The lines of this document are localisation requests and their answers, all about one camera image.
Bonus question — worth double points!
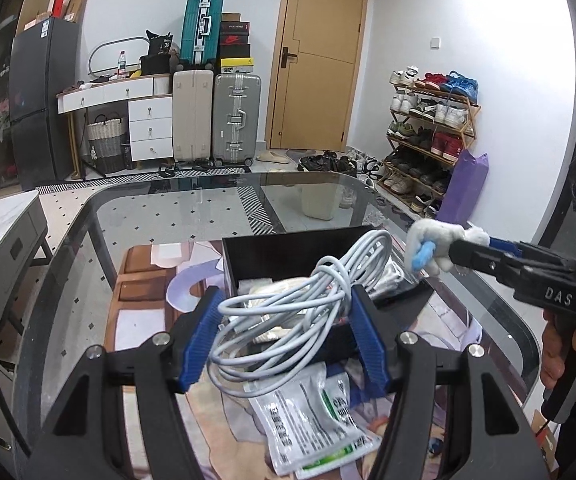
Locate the black cardboard box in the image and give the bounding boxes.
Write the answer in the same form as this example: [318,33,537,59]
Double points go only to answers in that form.
[220,225,431,361]

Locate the group of shoes on floor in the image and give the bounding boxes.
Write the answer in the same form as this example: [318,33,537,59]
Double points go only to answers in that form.
[295,146,393,186]

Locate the teal suitcase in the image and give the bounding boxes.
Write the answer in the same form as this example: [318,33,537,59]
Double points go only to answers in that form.
[180,0,223,68]

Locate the wooden door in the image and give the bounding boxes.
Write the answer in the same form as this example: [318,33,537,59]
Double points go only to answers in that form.
[264,0,371,151]

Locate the purple bag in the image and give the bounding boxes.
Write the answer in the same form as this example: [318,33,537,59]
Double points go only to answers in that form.
[435,149,491,233]

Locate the black bag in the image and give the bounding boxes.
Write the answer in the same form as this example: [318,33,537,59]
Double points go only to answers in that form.
[140,30,181,75]

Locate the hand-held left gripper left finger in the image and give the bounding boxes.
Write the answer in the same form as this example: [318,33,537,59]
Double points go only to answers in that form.
[28,287,226,480]

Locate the white rope coil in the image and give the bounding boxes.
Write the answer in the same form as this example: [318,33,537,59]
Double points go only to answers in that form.
[237,277,319,311]

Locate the flat cardboard box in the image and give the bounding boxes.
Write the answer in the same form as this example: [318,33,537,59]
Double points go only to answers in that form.
[65,0,90,23]

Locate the printed desk mat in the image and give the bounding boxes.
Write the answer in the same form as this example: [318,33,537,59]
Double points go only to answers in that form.
[103,240,493,480]

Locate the silver suitcase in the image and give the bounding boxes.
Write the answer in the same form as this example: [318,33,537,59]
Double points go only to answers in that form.
[211,73,263,167]

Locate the bag of white shoelaces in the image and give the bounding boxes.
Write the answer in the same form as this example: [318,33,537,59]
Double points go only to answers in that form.
[368,252,421,296]

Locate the oval mirror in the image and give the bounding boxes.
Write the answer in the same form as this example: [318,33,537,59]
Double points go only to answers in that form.
[88,36,151,78]

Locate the grey cable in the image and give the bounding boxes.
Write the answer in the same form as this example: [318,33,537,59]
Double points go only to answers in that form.
[207,228,393,401]

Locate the dark grey fridge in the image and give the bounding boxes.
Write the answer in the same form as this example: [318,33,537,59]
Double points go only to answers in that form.
[8,16,83,192]

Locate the wooden shoe rack with shoes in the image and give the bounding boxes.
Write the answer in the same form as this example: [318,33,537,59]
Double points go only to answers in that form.
[375,65,482,218]

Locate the small cardboard box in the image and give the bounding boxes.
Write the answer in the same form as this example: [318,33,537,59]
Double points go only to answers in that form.
[530,409,561,461]

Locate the black white patterned rug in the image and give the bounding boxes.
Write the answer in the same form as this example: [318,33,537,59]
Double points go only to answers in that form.
[35,170,279,236]

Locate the person's right hand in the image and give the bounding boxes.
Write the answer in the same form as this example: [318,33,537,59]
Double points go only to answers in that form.
[539,305,576,406]

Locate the white waste bin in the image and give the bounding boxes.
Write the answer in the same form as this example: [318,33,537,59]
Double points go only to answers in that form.
[300,182,343,222]

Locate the white plastic packets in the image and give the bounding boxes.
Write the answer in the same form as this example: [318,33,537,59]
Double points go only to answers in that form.
[247,362,381,478]

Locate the wicker basket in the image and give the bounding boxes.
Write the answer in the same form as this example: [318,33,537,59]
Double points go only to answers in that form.
[85,114,129,175]

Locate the green white packet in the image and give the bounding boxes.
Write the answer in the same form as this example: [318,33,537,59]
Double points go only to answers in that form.
[318,372,353,428]

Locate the white desk with drawers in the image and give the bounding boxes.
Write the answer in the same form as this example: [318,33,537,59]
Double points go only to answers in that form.
[57,74,175,181]

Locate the white blue plush toy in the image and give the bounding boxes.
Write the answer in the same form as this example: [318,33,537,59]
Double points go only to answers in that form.
[405,219,491,277]

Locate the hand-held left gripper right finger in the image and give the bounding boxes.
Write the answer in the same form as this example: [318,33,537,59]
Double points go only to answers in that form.
[350,285,551,480]

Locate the beige suitcase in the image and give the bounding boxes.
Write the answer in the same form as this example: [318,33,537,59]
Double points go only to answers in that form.
[172,69,215,165]

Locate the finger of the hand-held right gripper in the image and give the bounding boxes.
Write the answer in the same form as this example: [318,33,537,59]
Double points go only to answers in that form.
[448,239,533,286]
[488,237,536,261]

